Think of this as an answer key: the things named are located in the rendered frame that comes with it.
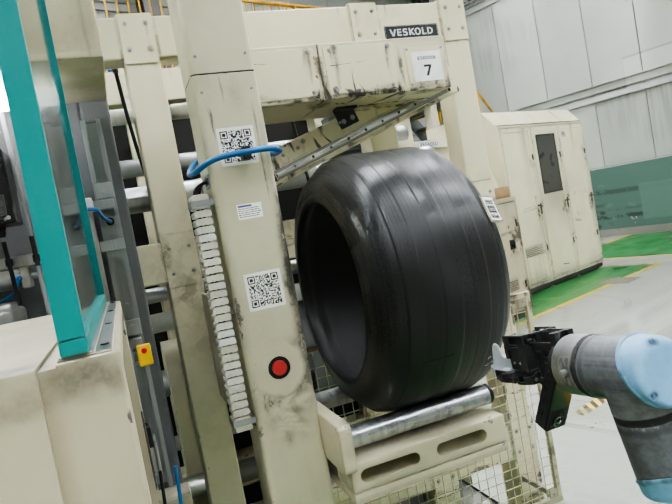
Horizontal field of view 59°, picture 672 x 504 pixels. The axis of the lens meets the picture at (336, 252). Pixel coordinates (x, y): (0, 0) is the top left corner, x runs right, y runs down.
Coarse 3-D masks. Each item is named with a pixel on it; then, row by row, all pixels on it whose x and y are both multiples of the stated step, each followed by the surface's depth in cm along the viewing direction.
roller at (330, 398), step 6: (330, 390) 145; (336, 390) 145; (318, 396) 143; (324, 396) 144; (330, 396) 144; (336, 396) 144; (342, 396) 145; (324, 402) 143; (330, 402) 144; (336, 402) 144; (342, 402) 145; (348, 402) 146
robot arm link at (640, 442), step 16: (624, 432) 77; (640, 432) 75; (656, 432) 74; (640, 448) 75; (656, 448) 74; (640, 464) 76; (656, 464) 74; (640, 480) 77; (656, 480) 74; (656, 496) 75
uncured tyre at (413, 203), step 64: (320, 192) 125; (384, 192) 112; (448, 192) 115; (320, 256) 158; (384, 256) 107; (448, 256) 109; (320, 320) 149; (384, 320) 108; (448, 320) 109; (384, 384) 116; (448, 384) 119
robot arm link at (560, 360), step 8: (568, 336) 87; (576, 336) 85; (584, 336) 84; (560, 344) 86; (568, 344) 85; (560, 352) 85; (568, 352) 84; (552, 360) 86; (560, 360) 85; (568, 360) 83; (552, 368) 86; (560, 368) 85; (568, 368) 83; (560, 376) 85; (568, 376) 84; (560, 384) 86; (568, 384) 84; (568, 392) 87; (576, 392) 84
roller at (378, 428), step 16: (480, 384) 129; (432, 400) 124; (448, 400) 124; (464, 400) 124; (480, 400) 126; (384, 416) 120; (400, 416) 120; (416, 416) 120; (432, 416) 122; (448, 416) 123; (352, 432) 116; (368, 432) 117; (384, 432) 118; (400, 432) 120
